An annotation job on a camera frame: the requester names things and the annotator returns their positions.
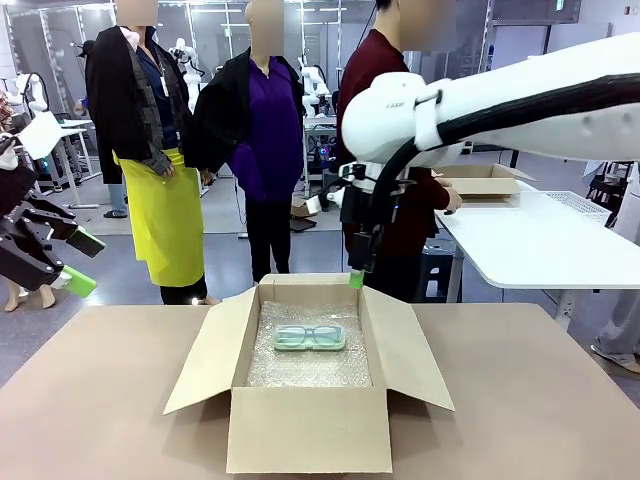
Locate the maroon-sleeved right forearm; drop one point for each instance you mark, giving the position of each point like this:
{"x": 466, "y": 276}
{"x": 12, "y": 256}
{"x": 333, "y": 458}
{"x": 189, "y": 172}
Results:
{"x": 434, "y": 192}

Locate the white paper tag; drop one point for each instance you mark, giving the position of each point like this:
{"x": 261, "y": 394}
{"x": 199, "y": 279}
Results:
{"x": 316, "y": 206}
{"x": 42, "y": 136}

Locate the background robot workstation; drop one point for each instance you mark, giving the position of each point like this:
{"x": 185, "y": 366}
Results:
{"x": 315, "y": 131}

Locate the small open cardboard box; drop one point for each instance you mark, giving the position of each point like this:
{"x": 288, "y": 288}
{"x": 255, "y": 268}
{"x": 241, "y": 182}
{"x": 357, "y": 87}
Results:
{"x": 480, "y": 186}

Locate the person's right hand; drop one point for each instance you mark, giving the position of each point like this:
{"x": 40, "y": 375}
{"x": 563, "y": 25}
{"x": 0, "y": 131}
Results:
{"x": 454, "y": 202}

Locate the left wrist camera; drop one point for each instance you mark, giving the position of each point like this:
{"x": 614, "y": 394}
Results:
{"x": 7, "y": 157}

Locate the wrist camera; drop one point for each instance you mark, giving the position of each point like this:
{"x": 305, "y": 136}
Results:
{"x": 352, "y": 171}
{"x": 7, "y": 157}

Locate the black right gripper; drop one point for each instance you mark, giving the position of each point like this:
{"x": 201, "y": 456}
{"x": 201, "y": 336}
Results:
{"x": 357, "y": 207}

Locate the person in maroon sweater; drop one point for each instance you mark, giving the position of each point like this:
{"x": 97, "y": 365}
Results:
{"x": 365, "y": 65}

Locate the white plastic basket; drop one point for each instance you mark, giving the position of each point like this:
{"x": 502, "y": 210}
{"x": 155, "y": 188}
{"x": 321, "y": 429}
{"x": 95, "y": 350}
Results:
{"x": 575, "y": 201}

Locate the mannequin with yellow skirt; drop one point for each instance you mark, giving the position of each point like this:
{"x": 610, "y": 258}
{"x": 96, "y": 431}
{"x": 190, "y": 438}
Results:
{"x": 160, "y": 215}

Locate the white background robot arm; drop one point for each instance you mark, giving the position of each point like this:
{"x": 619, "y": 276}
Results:
{"x": 182, "y": 55}
{"x": 312, "y": 80}

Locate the bubble wrap sheet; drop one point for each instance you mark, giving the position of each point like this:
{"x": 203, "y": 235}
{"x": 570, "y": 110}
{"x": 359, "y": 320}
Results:
{"x": 310, "y": 370}

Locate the black tray on floor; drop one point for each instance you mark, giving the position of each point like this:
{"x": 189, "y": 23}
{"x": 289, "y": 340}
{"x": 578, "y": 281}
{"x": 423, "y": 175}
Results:
{"x": 302, "y": 225}

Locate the large cardboard box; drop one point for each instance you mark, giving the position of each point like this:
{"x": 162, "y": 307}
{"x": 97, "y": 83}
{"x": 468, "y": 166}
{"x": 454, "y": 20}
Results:
{"x": 310, "y": 430}

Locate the mint green glasses case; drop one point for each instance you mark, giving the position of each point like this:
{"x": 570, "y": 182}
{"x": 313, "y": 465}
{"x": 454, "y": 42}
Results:
{"x": 310, "y": 338}

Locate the white background desk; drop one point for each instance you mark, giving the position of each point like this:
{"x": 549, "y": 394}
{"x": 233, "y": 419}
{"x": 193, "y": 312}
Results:
{"x": 75, "y": 131}

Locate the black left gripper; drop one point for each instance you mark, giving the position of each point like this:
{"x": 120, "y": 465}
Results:
{"x": 20, "y": 250}

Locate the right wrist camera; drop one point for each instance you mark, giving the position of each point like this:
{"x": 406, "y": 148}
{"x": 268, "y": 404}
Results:
{"x": 352, "y": 171}

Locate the white side table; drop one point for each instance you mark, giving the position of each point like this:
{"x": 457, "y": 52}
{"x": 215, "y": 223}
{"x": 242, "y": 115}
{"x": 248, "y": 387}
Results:
{"x": 500, "y": 250}

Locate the blue plastic stool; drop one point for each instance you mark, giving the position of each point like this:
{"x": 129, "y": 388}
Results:
{"x": 435, "y": 280}

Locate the cardboard box on floor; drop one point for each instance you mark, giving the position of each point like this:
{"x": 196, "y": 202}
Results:
{"x": 299, "y": 207}

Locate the mannequin with purple shirt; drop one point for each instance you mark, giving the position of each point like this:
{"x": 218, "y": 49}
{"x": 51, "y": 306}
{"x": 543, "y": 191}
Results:
{"x": 270, "y": 130}

